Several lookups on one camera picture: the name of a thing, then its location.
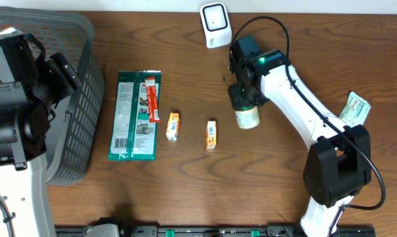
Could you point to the orange tissue pack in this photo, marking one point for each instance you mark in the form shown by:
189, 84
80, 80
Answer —
173, 127
211, 134

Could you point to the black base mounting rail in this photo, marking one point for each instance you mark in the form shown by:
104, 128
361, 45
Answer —
111, 227

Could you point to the green lidded small jar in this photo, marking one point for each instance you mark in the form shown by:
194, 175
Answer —
247, 118

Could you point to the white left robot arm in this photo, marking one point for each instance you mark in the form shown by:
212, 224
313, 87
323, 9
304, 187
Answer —
31, 83

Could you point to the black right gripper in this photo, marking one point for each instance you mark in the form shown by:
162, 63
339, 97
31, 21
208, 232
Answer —
238, 102

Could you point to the red and white package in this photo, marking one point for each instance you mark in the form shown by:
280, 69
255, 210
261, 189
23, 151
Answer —
152, 99

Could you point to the white barcode scanner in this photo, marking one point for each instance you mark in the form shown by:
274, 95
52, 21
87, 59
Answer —
216, 25

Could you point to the grey plastic mesh basket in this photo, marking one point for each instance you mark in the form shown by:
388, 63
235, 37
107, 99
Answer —
69, 140

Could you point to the mint green wipes packet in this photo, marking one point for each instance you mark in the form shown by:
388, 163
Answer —
355, 110

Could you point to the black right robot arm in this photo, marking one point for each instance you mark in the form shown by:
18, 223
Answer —
336, 168

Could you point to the dark green package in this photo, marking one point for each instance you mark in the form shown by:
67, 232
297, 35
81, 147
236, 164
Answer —
134, 137

